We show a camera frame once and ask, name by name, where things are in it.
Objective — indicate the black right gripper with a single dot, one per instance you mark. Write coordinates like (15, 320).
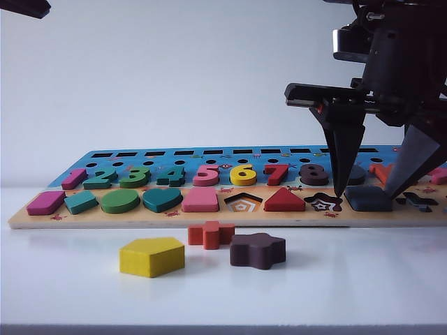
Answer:
(401, 70)

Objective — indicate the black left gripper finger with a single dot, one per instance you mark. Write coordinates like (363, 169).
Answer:
(21, 7)

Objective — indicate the dark blue square block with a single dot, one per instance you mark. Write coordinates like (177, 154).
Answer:
(366, 200)

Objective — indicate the orange number ten piece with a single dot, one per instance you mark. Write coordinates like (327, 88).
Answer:
(382, 172)

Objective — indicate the dark blue number nine piece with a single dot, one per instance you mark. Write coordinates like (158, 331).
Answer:
(358, 178)

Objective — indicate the pink sign piece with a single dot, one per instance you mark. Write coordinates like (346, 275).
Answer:
(440, 176)

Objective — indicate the dark purple number eight piece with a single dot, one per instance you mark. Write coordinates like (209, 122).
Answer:
(307, 180)

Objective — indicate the red number seven piece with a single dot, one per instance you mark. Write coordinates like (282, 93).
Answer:
(276, 169)

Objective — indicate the red triangle block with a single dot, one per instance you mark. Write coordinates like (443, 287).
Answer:
(284, 204)

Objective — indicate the yellow number six piece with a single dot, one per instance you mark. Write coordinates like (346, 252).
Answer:
(241, 181)

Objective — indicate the dark purple star block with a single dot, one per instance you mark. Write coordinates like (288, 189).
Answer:
(256, 253)

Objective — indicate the pink number five piece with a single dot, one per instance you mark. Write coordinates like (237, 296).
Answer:
(206, 181)

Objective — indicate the magenta number one piece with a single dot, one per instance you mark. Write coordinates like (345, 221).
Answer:
(73, 178)

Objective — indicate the pink trapezoid block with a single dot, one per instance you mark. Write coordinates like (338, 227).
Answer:
(200, 201)

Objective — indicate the orange cross block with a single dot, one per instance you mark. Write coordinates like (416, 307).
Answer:
(209, 235)

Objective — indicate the teal number two piece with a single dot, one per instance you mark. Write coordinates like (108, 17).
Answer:
(97, 185)

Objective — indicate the magenta rectangle block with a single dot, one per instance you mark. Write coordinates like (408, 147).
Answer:
(45, 202)

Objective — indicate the teal square block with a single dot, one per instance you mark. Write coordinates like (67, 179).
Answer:
(81, 201)

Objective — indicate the teal number four piece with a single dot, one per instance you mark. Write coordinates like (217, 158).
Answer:
(174, 178)

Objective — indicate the green number three piece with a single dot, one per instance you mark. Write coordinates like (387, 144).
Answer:
(139, 181)

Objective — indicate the green circle block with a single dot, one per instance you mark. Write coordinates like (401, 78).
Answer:
(120, 201)

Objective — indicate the teal heart block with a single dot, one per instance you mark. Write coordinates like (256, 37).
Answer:
(162, 199)

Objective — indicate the colourful wooden puzzle board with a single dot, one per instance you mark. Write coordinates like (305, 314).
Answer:
(104, 219)

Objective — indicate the yellow pentagon block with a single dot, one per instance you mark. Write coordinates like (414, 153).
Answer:
(150, 258)

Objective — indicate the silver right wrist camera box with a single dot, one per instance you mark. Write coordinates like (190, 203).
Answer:
(349, 42)

